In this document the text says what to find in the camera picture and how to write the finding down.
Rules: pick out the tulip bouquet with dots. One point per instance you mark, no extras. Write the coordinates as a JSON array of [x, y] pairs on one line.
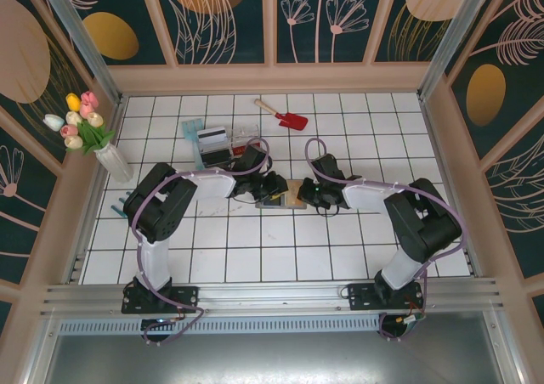
[[87, 122]]

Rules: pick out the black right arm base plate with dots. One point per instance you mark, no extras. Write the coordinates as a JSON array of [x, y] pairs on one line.
[[361, 297]]

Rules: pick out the aluminium frame post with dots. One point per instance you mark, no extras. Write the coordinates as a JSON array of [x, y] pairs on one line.
[[459, 31], [81, 40]]

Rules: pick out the light blue toy rake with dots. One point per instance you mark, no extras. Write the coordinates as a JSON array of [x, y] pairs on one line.
[[193, 133]]

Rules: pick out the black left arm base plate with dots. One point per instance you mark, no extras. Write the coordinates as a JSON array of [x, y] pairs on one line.
[[183, 297]]

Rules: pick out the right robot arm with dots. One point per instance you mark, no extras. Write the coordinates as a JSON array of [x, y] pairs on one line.
[[425, 218]]

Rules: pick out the aluminium mounting rail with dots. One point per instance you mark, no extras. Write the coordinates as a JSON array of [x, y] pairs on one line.
[[272, 297]]

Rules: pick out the black card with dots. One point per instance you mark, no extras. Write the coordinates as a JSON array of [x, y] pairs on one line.
[[214, 159]]

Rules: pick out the red toy shovel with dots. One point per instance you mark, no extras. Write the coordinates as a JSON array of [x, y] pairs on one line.
[[293, 120]]

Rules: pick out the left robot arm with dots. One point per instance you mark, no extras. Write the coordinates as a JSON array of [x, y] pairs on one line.
[[159, 205]]

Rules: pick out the grey card holder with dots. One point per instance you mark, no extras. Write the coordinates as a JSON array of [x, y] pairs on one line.
[[272, 204]]

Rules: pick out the white and blue tulip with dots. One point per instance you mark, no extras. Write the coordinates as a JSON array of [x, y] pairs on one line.
[[53, 121]]

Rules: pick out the clear acrylic card organizer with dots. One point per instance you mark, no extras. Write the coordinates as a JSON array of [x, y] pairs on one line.
[[244, 131]]

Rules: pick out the white ribbed vase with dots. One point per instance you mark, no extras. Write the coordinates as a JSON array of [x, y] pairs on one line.
[[114, 163]]

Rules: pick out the red card with gold print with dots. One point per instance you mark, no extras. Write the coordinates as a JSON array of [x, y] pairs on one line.
[[238, 149]]

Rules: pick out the white magnetic stripe card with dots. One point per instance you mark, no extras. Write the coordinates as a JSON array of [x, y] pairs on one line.
[[211, 137]]

